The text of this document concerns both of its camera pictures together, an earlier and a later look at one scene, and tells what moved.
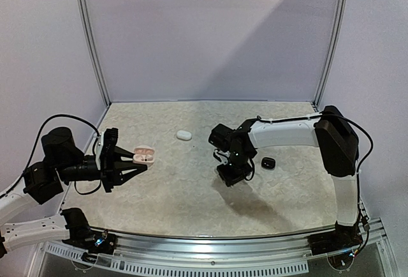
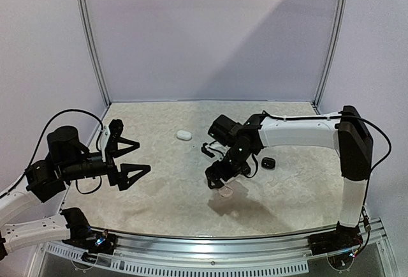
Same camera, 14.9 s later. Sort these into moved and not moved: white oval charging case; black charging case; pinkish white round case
Moved: pinkish white round case
Not moved: white oval charging case; black charging case
